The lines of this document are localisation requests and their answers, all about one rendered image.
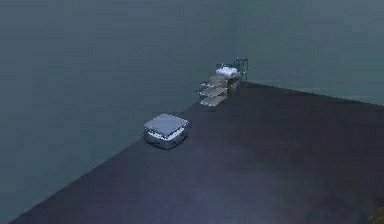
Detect silver square bin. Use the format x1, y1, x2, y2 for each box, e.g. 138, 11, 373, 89
143, 112, 190, 150

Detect white sink basin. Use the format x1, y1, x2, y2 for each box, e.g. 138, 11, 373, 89
215, 66, 239, 78

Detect dark metal faucet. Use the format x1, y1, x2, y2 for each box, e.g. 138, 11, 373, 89
235, 57, 249, 82

